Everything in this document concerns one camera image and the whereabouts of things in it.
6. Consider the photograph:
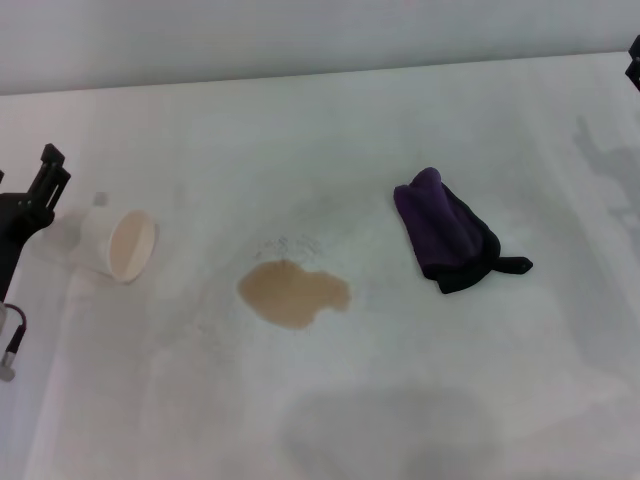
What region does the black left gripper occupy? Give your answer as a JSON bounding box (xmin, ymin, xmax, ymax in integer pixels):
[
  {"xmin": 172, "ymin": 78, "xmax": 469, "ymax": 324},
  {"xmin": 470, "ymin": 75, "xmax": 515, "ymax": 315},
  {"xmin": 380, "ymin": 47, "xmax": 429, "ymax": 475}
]
[{"xmin": 0, "ymin": 143, "xmax": 72, "ymax": 303}]

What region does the cable with metal connector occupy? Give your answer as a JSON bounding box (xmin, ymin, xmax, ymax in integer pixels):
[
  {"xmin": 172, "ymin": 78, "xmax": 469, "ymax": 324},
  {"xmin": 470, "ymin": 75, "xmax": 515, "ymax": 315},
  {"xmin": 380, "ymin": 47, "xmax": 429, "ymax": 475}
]
[{"xmin": 0, "ymin": 301, "xmax": 30, "ymax": 384}]

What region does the purple rag with black edge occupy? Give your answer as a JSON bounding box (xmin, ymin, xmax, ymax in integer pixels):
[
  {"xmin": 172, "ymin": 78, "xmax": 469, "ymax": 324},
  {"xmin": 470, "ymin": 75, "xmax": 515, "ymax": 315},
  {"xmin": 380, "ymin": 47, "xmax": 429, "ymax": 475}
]
[{"xmin": 392, "ymin": 166, "xmax": 534, "ymax": 295}]

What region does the white paper cup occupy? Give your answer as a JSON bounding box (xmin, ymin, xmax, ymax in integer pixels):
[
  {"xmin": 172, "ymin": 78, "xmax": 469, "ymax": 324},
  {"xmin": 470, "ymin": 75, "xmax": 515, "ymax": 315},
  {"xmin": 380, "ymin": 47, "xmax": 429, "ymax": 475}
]
[{"xmin": 73, "ymin": 205, "xmax": 161, "ymax": 285}]

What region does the brown water stain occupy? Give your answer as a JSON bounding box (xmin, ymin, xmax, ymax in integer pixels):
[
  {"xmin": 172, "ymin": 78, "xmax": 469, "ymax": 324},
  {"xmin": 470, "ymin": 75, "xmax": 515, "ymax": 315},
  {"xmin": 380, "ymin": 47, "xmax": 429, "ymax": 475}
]
[{"xmin": 237, "ymin": 259, "xmax": 353, "ymax": 331}]

